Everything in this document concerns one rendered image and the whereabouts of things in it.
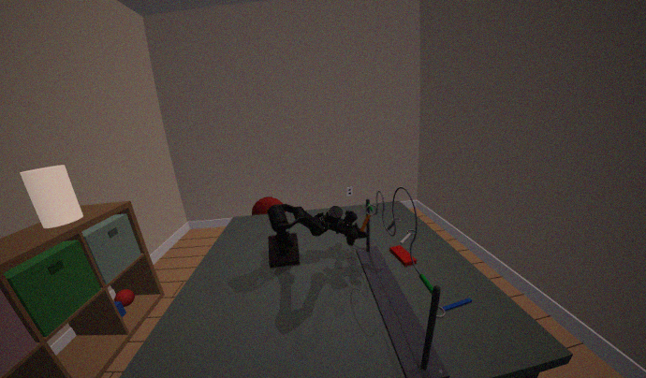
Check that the red rectangular block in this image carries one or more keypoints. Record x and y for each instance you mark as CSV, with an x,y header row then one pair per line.
x,y
402,255

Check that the orange handle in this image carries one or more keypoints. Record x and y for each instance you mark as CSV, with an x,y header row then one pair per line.
x,y
367,218

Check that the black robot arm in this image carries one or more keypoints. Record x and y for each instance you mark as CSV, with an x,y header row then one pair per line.
x,y
282,242

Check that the blue stick with grey loop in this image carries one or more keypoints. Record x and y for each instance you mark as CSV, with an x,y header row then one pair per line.
x,y
454,305

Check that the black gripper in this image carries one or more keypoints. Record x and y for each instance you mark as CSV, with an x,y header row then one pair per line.
x,y
353,234

